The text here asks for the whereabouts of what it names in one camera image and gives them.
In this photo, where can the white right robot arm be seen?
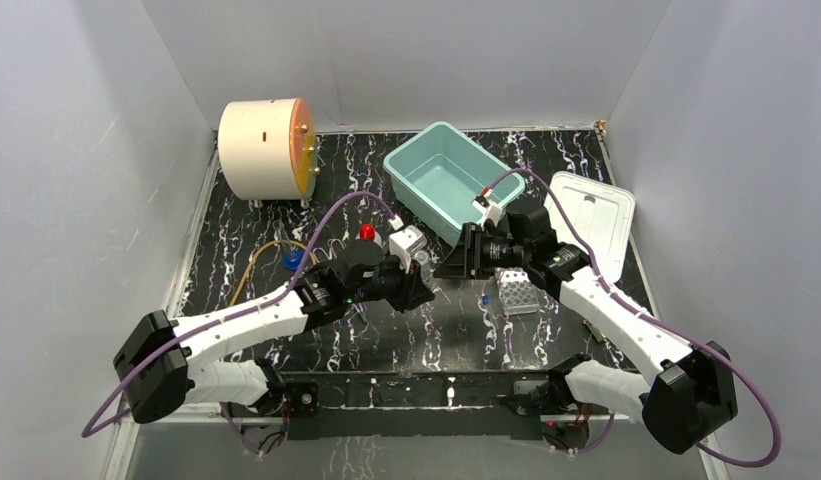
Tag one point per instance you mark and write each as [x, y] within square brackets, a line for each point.
[681, 391]

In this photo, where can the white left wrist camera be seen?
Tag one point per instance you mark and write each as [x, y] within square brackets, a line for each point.
[405, 243]

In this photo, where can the small clear glass jar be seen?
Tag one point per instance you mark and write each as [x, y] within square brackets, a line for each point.
[423, 258]

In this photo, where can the teal plastic bin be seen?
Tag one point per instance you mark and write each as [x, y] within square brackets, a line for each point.
[437, 173]

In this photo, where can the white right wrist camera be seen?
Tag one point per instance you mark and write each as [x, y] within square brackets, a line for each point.
[490, 211]

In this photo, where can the white plastic bin lid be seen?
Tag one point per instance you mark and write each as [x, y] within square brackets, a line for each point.
[602, 214]

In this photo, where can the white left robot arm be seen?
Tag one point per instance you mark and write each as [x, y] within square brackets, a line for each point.
[166, 363]

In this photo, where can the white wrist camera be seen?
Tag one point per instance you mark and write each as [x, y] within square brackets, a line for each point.
[490, 211]
[405, 243]

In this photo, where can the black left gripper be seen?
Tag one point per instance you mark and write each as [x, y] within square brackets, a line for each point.
[406, 284]

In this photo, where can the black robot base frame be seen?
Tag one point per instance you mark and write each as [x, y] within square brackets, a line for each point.
[520, 405]

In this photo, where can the clear glass tube blue stopper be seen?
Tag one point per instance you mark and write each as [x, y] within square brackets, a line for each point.
[292, 255]

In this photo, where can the clear acrylic test tube rack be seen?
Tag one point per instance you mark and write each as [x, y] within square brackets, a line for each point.
[517, 295]

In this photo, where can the cream cylindrical centrifuge machine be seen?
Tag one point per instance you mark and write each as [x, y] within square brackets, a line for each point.
[266, 150]

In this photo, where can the white wash bottle red cap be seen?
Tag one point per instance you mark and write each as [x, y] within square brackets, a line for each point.
[369, 233]

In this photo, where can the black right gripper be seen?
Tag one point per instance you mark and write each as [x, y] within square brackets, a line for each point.
[464, 260]

